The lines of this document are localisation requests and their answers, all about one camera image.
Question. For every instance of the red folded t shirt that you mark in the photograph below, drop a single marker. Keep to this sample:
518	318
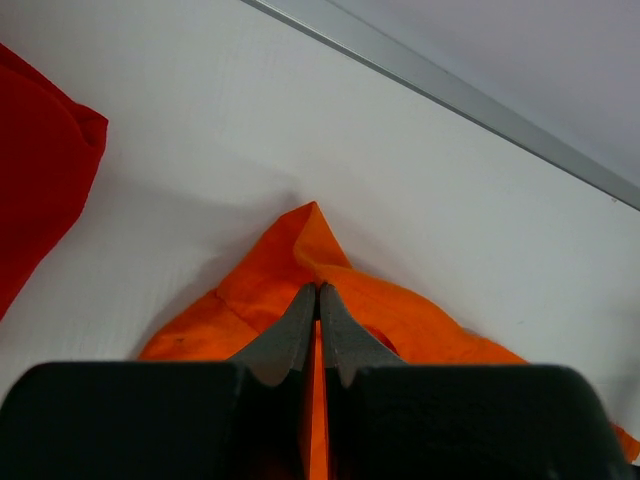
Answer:
51	148

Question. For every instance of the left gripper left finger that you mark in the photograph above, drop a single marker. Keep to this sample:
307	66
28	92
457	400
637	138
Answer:
242	418

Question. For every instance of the orange t shirt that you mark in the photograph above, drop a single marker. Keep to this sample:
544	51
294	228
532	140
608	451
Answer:
300	248

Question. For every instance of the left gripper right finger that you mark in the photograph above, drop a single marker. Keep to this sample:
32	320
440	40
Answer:
388	419

